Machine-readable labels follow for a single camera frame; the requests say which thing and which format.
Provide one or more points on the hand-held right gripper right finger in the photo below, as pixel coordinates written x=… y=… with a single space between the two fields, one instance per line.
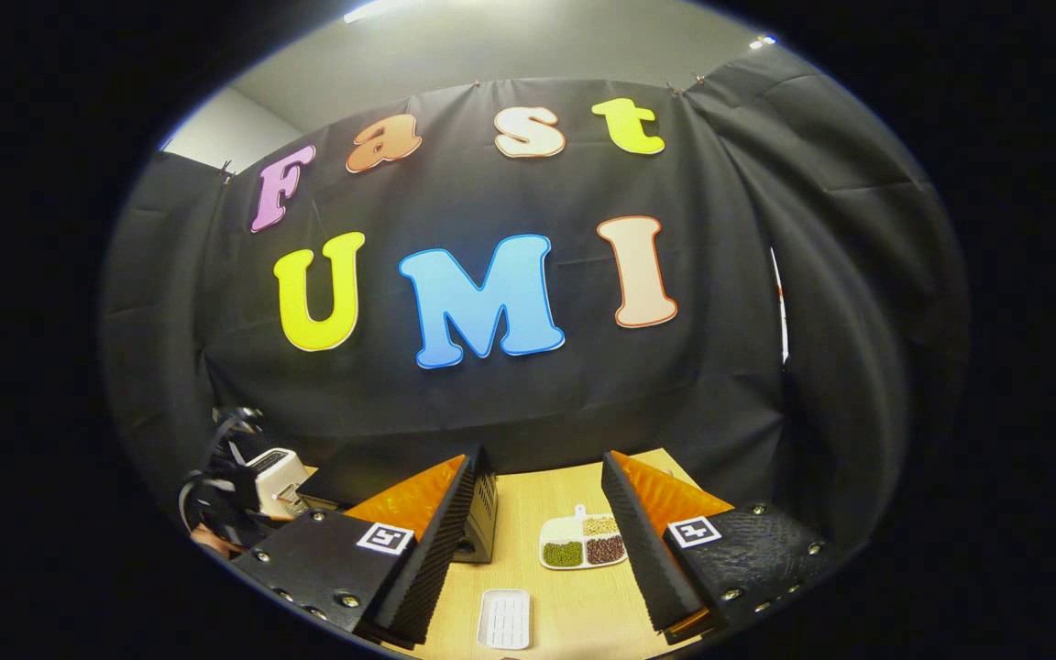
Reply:
x=643 y=550

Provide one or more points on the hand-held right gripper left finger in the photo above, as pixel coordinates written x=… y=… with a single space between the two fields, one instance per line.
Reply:
x=432 y=568

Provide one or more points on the black electric oven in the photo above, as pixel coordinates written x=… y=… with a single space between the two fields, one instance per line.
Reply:
x=482 y=513

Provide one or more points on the white toaster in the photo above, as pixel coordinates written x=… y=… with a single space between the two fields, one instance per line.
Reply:
x=279 y=477

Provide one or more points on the white divided bean dish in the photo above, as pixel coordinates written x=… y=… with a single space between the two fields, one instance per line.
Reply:
x=563 y=553

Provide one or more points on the white rectangular plate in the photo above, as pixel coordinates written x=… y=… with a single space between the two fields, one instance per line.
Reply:
x=503 y=619

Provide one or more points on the black backdrop cloth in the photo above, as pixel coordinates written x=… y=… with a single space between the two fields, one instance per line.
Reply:
x=510 y=403

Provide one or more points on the ceiling light panel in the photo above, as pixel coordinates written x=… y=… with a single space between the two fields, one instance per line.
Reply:
x=379 y=9
x=762 y=41

